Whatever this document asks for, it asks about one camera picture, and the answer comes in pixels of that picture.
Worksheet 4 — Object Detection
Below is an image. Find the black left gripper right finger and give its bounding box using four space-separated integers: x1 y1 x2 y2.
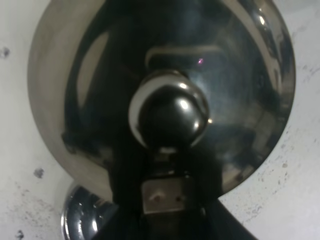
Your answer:
177 149 255 240

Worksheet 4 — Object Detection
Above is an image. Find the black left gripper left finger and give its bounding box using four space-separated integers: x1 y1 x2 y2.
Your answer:
96 139 149 240

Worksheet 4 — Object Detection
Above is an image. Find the stainless steel teapot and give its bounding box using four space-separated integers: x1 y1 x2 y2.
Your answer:
27 0 296 240

